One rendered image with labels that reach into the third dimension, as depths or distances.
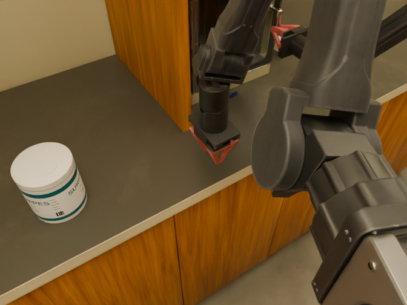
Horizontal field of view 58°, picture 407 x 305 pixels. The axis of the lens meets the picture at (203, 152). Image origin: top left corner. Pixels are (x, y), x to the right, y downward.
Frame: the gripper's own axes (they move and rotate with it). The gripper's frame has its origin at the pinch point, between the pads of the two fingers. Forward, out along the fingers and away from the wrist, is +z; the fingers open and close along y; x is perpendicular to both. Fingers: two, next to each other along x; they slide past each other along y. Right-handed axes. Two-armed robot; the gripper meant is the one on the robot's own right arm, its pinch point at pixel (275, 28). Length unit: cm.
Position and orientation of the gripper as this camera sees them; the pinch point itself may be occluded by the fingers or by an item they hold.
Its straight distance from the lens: 115.3
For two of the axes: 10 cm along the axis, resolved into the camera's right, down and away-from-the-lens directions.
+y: -8.5, 4.0, -3.5
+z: -5.3, -6.4, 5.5
